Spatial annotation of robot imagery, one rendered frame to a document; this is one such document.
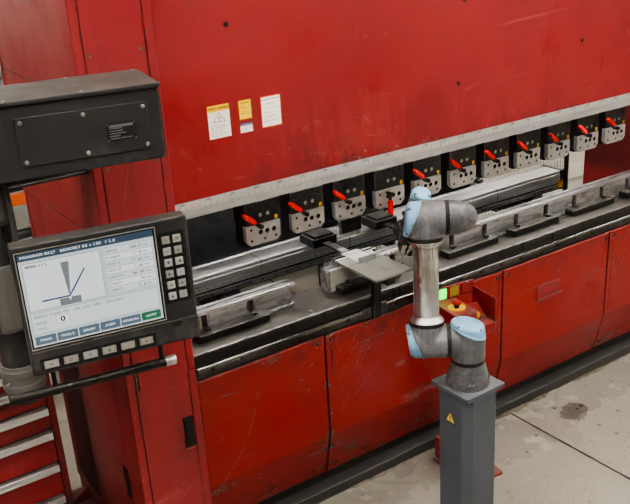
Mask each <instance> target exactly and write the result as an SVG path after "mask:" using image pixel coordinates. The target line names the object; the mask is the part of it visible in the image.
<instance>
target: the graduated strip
mask: <svg viewBox="0 0 630 504"><path fill-rule="evenodd" d="M629 99H630V93H627V94H623V95H619V96H615V97H611V98H607V99H603V100H599V101H595V102H591V103H587V104H583V105H579V106H575V107H571V108H567V109H563V110H559V111H555V112H550V113H546V114H542V115H538V116H534V117H530V118H526V119H522V120H518V121H514V122H510V123H506V124H502V125H498V126H494V127H490V128H486V129H482V130H478V131H474V132H470V133H466V134H462V135H458V136H454V137H449V138H445V139H441V140H437V141H433V142H429V143H425V144H421V145H417V146H413V147H409V148H405V149H401V150H397V151H393V152H389V153H385V154H381V155H377V156H373V157H369V158H365V159H361V160H357V161H353V162H348V163H344V164H340V165H336V166H332V167H328V168H324V169H320V170H316V171H312V172H308V173H304V174H300V175H296V176H292V177H288V178H284V179H280V180H276V181H272V182H268V183H264V184H260V185H256V186H251V187H247V188H243V189H239V190H235V191H231V192H227V193H223V194H219V195H215V196H211V197H207V198H203V199H199V200H195V201H191V202H187V203H183V204H179V205H175V211H182V212H187V211H191V210H195V209H199V208H203V207H206V206H210V205H214V204H218V203H222V202H226V201H230V200H234V199H238V198H242V197H246V196H250V195H254V194H258V193H262V192H266V191H270V190H274V189H278V188H281V187H285V186H289V185H293V184H297V183H301V182H305V181H309V180H313V179H317V178H321V177H325V176H329V175H333V174H337V173H341V172H345V171H349V170H353V169H357V168H360V167H364V166H368V165H372V164H376V163H380V162H384V161H388V160H392V159H396V158H400V157H404V156H408V155H412V154H416V153H420V152H424V151H428V150H432V149H435V148H439V147H443V146H447V145H451V144H455V143H459V142H463V141H467V140H471V139H475V138H479V137H483V136H487V135H491V134H495V133H499V132H503V131H507V130H510V129H514V128H518V127H522V126H526V125H530V124H534V123H538V122H542V121H546V120H550V119H554V118H558V117H562V116H566V115H570V114H574V113H578V112H582V111H585V110H589V109H593V108H597V107H601V106H605V105H609V104H613V103H617V102H621V101H625V100H629Z"/></svg>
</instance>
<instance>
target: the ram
mask: <svg viewBox="0 0 630 504"><path fill-rule="evenodd" d="M149 2H150V10H151V18H152V26H153V34H154V42H155V50H156V58H157V66H158V74H159V82H160V90H161V98H162V106H163V114H164V122H165V130H166V138H167V146H168V154H169V162H170V170H171V179H172V187H173V195H174V203H175V205H179V204H183V203H187V202H191V201H195V200H199V199H203V198H207V197H211V196H215V195H219V194H223V193H227V192H231V191H235V190H239V189H243V188H247V187H251V186H256V185H260V184H264V183H268V182H272V181H276V180H280V179H284V178H288V177H292V176H296V175H300V174H304V173H308V172H312V171H316V170H320V169H324V168H328V167H332V166H336V165H340V164H344V163H348V162H353V161H357V160H361V159H365V158H369V157H373V156H377V155H381V154H385V153H389V152H393V151H397V150H401V149H405V148H409V147H413V146H417V145H421V144H425V143H429V142H433V141H437V140H441V139H445V138H449V137H454V136H458V135H462V134H466V133H470V132H474V131H478V130H482V129H486V128H490V127H494V126H498V125H502V124H506V123H510V122H514V121H518V120H522V119H526V118H530V117H534V116H538V115H542V114H546V113H550V112H555V111H559V110H563V109H567V108H571V107H575V106H579V105H583V104H587V103H591V102H595V101H599V100H603V99H607V98H611V97H615V96H619V95H623V94H627V93H630V0H149ZM279 93H280V98H281V112H282V124H281V125H276V126H272V127H267V128H262V119H261V107H260V97H263V96H268V95H273V94H279ZM246 99H251V111H252V118H248V119H244V120H240V117H239V106H238V101H241V100H246ZM225 103H229V113H230V123H231V134H232V136H227V137H222V138H217V139H213V140H210V134H209V125H208V115H207V107H210V106H215V105H220V104H225ZM628 105H630V99H629V100H625V101H621V102H617V103H613V104H609V105H605V106H601V107H597V108H593V109H589V110H585V111H582V112H578V113H574V114H570V115H566V116H562V117H558V118H554V119H550V120H546V121H542V122H538V123H534V124H530V125H526V126H522V127H518V128H514V129H510V130H507V131H503V132H499V133H495V134H491V135H487V136H483V137H479V138H475V139H471V140H467V141H463V142H459V143H455V144H451V145H447V146H443V147H439V148H435V149H432V150H428V151H424V152H420V153H416V154H412V155H408V156H404V157H400V158H396V159H392V160H388V161H384V162H380V163H376V164H372V165H368V166H364V167H360V168H357V169H353V170H349V171H345V172H341V173H337V174H333V175H329V176H325V177H321V178H317V179H313V180H309V181H305V182H301V183H297V184H293V185H289V186H285V187H281V188H278V189H274V190H270V191H266V192H262V193H258V194H254V195H250V196H246V197H242V198H238V199H234V200H230V201H226V202H222V203H218V204H214V205H210V206H206V207H203V208H199V209H195V210H191V211H187V212H183V213H184V214H185V216H186V220H187V219H191V218H195V217H199V216H203V215H206V214H210V213H214V212H218V211H222V210H226V209H230V208H234V207H237V206H241V205H245V204H249V203H253V202H257V201H261V200H264V199H268V198H272V197H276V196H280V195H284V194H288V193H292V192H295V191H299V190H303V189H307V188H311V187H315V186H319V185H323V184H326V183H330V182H334V181H338V180H342V179H346V178H350V177H353V176H357V175H361V174H365V173H369V172H373V171H377V170H381V169H384V168H388V167H392V166H396V165H400V164H404V163H408V162H411V161H415V160H419V159H423V158H427V157H431V156H435V155H439V154H442V153H446V152H450V151H454V150H458V149H462V148H466V147H470V146H473V145H477V144H481V143H485V142H489V141H493V140H497V139H500V138H504V137H508V136H512V135H516V134H520V133H524V132H528V131H531V130H535V129H539V128H543V127H547V126H551V125H555V124H558V123H562V122H566V121H570V120H574V119H578V118H582V117H586V116H589V115H593V114H597V113H601V112H605V111H609V110H613V109H616V108H620V107H624V106H628ZM247 122H253V131H250V132H245V133H241V128H240V124H242V123H247Z"/></svg>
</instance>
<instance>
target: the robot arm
mask: <svg viewBox="0 0 630 504"><path fill-rule="evenodd" d="M430 197H431V193H430V191H429V190H428V189H427V188H425V187H422V186H421V187H420V186H418V187H415V188H414V189H413V190H412V192H411V194H410V198H409V201H408V203H407V205H406V208H405V211H402V215H403V219H402V220H400V221H398V222H395V225H394V228H393V232H394V234H395V235H396V237H397V238H399V239H400V240H399V241H397V240H396V241H395V244H396V246H397V248H398V251H399V254H400V256H405V255H407V254H408V253H409V252H410V251H411V250H412V254H413V295H414V315H413V316H412V317H411V318H410V324H406V333H407V339H408V345H409V351H410V355H411V356H412V357H413V358H423V359H425V358H448V357H451V362H450V365H449V367H448V371H447V373H446V384H447V385H448V386H449V387H450V388H451V389H453V390H455V391H459V392H464V393H475V392H480V391H483V390H485V389H486V388H487V387H488V386H489V385H490V375H489V372H488V369H487V366H486V363H485V345H486V332H485V326H484V324H483V323H482V322H481V321H479V320H477V319H475V318H473V317H468V316H457V317H454V318H453V319H452V320H451V321H450V323H444V318H443V317H442V316H441V315H440V314H439V259H438V246H439V244H440V243H441V242H442V241H443V235H454V234H460V233H463V232H466V231H469V230H471V229H472V228H473V227H474V226H475V225H476V223H477V220H478V214H477V211H476V209H475V208H474V207H473V206H472V205H471V204H469V203H466V202H463V201H460V200H430ZM399 222H400V223H399ZM395 226H396V229H395ZM394 229H395V230H394Z"/></svg>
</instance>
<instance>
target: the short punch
mask: <svg viewBox="0 0 630 504"><path fill-rule="evenodd" d="M338 228H339V234H340V239H342V238H346V237H349V236H352V235H356V234H359V233H360V229H361V228H362V227H361V215H360V216H356V217H353V218H349V219H346V220H342V221H338Z"/></svg>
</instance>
